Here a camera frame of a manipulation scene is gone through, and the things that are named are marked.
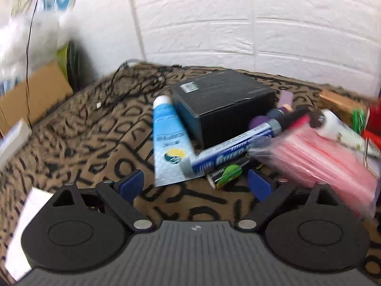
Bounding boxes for pink masks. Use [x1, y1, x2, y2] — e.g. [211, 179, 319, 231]
[248, 125, 380, 219]

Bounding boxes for white bottle dark cap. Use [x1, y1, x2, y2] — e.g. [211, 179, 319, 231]
[309, 109, 380, 159]

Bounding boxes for blue whiteboard marker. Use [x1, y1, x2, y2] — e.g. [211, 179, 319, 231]
[180, 106, 309, 177]

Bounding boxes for blue white cream tube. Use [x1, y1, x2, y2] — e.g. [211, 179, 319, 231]
[152, 96, 203, 187]

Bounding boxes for black cardboard box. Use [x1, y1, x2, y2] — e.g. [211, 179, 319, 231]
[170, 70, 276, 149]

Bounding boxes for small brown wooden block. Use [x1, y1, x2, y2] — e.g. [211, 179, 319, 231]
[318, 90, 367, 127]

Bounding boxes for red feather toy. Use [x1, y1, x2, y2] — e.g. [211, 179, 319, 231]
[351, 99, 381, 148]

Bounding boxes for white paper sheet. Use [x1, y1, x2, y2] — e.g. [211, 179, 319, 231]
[4, 186, 56, 282]

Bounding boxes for black cable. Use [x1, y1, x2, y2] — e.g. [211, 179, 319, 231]
[95, 61, 182, 109]

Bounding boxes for cardboard box by wall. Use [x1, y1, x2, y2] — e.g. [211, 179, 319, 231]
[1, 61, 73, 136]

